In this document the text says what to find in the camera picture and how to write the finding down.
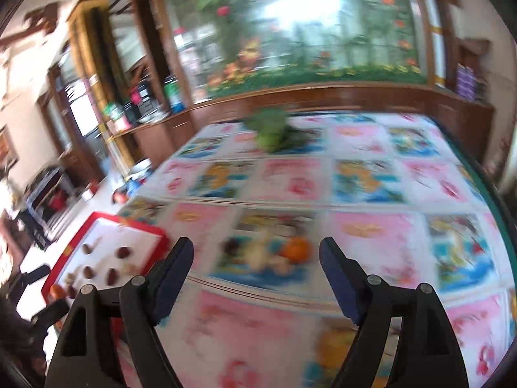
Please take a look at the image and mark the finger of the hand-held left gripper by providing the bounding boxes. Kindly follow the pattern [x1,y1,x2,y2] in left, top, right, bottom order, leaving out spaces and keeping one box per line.
[17,264,52,286]
[31,298,70,329]

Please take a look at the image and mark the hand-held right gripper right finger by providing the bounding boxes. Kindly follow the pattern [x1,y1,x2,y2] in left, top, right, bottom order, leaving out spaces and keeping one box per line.
[319,237,469,388]

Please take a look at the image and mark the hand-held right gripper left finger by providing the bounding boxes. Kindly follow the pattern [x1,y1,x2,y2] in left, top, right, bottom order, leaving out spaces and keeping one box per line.
[44,237,195,388]

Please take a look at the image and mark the red box with white inside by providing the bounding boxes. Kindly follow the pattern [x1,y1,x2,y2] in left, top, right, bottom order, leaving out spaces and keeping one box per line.
[41,211,169,305]

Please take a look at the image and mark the large orange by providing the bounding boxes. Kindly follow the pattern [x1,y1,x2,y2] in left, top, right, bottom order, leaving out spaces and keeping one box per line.
[279,236,313,264]

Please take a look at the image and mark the fruit print tablecloth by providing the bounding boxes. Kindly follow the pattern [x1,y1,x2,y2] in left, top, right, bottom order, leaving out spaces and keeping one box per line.
[113,111,512,388]

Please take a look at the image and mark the black metal rack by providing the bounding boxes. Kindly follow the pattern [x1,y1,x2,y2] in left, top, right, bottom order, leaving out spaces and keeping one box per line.
[23,165,78,248]

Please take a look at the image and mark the green leafy vegetable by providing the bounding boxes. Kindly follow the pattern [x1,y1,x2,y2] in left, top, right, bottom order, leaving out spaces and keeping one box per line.
[242,107,301,152]

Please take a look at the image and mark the green plastic bottle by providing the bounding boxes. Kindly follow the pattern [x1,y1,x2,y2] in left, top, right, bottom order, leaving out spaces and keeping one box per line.
[164,76,187,113]

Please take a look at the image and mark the purple flowers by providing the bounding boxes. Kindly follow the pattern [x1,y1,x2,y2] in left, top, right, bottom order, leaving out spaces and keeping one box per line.
[456,64,481,101]

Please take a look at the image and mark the framed wall painting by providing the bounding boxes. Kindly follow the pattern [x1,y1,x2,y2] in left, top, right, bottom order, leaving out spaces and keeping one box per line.
[0,124,19,175]

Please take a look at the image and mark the garden landscape wall mural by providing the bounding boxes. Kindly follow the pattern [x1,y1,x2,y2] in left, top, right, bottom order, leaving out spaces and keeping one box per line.
[159,0,429,98]

